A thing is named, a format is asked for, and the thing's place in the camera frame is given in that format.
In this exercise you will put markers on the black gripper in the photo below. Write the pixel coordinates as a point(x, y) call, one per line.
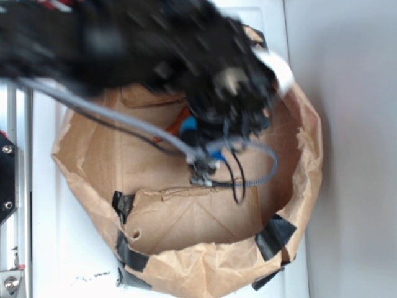
point(237, 105)

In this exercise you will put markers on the blue dimpled ball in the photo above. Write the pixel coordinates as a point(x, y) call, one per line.
point(189, 123)

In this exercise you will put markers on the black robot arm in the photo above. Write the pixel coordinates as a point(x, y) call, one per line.
point(224, 68)

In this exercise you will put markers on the orange striped conch shell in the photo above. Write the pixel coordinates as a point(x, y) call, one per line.
point(173, 129)

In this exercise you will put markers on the brown paper bag bin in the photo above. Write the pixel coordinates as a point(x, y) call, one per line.
point(194, 241)

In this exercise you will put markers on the black mounting plate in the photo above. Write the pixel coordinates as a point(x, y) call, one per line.
point(8, 178)

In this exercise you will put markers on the aluminium frame rail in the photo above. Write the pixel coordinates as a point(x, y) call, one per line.
point(19, 121)

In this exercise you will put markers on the metal corner bracket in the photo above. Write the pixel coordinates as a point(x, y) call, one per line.
point(13, 283)

